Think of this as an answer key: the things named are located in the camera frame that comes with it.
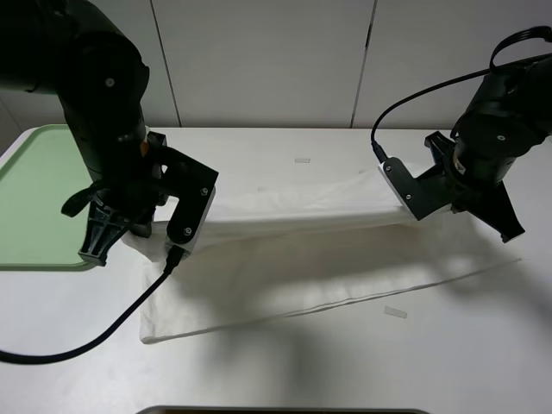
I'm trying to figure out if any white short sleeve shirt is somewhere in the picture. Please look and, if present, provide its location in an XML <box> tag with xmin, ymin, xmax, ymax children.
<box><xmin>139</xmin><ymin>172</ymin><xmax>516</xmax><ymax>344</ymax></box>

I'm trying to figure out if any black left camera cable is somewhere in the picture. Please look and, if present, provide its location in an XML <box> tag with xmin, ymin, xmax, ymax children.
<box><xmin>0</xmin><ymin>245</ymin><xmax>185</xmax><ymax>366</ymax></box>

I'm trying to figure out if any black camera cable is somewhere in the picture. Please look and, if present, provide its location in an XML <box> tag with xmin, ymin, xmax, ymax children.
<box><xmin>0</xmin><ymin>245</ymin><xmax>185</xmax><ymax>366</ymax></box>
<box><xmin>370</xmin><ymin>26</ymin><xmax>552</xmax><ymax>163</ymax></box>

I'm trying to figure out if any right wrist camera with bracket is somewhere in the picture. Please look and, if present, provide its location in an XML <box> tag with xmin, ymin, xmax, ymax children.
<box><xmin>379</xmin><ymin>157</ymin><xmax>451</xmax><ymax>221</ymax></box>

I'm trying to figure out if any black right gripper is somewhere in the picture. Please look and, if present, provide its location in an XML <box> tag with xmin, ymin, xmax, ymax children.
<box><xmin>424</xmin><ymin>132</ymin><xmax>525</xmax><ymax>243</ymax></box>

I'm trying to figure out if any clear tape strip lower right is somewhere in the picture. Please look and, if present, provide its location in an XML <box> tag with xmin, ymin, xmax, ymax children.
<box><xmin>384</xmin><ymin>306</ymin><xmax>408</xmax><ymax>319</ymax></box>

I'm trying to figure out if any green plastic tray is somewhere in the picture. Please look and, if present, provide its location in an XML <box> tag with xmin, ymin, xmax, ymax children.
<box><xmin>1</xmin><ymin>125</ymin><xmax>91</xmax><ymax>271</ymax></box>

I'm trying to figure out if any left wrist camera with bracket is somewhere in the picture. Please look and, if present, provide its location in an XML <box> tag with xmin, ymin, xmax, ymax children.
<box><xmin>152</xmin><ymin>147</ymin><xmax>218</xmax><ymax>257</ymax></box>

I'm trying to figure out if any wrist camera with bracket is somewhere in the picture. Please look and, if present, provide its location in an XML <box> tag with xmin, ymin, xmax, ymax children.
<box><xmin>379</xmin><ymin>157</ymin><xmax>451</xmax><ymax>221</ymax></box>
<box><xmin>152</xmin><ymin>147</ymin><xmax>218</xmax><ymax>257</ymax></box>

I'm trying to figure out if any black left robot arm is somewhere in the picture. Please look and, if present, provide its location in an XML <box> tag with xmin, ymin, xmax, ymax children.
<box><xmin>1</xmin><ymin>1</ymin><xmax>166</xmax><ymax>266</ymax></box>

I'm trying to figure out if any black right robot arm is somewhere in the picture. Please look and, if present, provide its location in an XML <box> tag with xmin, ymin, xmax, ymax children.
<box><xmin>419</xmin><ymin>59</ymin><xmax>551</xmax><ymax>242</ymax></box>

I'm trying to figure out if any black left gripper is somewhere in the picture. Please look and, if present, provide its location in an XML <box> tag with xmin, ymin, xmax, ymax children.
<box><xmin>61</xmin><ymin>133</ymin><xmax>167</xmax><ymax>266</ymax></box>

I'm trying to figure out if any black right camera cable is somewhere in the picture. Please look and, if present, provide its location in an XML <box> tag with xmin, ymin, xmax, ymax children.
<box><xmin>370</xmin><ymin>26</ymin><xmax>552</xmax><ymax>163</ymax></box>

